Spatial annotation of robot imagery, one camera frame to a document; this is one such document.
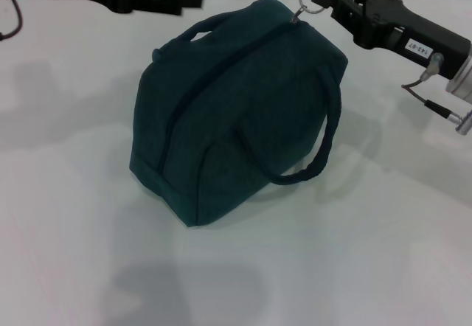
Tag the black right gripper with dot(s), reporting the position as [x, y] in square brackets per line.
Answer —
[387, 23]

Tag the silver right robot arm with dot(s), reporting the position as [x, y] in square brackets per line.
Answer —
[462, 82]

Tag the dark teal insulated lunch bag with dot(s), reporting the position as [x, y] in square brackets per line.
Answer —
[239, 119]

